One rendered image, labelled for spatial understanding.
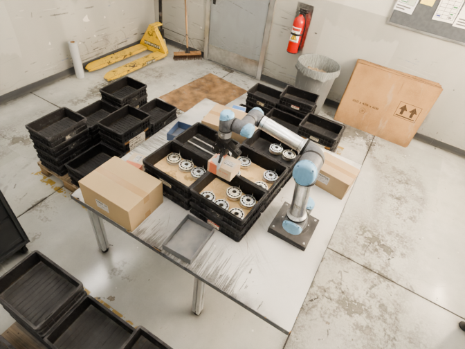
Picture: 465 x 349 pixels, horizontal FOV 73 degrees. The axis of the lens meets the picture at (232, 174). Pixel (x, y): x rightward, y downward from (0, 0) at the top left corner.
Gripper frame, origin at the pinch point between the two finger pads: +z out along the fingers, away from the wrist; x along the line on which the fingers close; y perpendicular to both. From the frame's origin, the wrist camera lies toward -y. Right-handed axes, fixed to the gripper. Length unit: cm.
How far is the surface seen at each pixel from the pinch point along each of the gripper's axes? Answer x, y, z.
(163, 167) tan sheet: 2, 45, 26
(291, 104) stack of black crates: -186, 19, 55
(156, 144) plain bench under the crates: -25, 76, 39
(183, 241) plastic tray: 36, 3, 39
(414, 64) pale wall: -316, -82, 19
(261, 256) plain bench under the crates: 18, -42, 40
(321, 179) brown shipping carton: -62, -51, 32
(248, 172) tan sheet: -29.0, -5.0, 26.8
